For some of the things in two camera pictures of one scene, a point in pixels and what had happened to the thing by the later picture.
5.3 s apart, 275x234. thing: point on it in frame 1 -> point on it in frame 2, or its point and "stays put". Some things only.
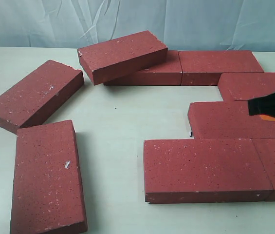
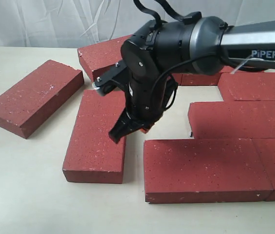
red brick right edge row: [242, 86] stays put
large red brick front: [204, 170] stays put
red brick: [231, 119] stays put
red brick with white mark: [47, 194] -> [92, 155]
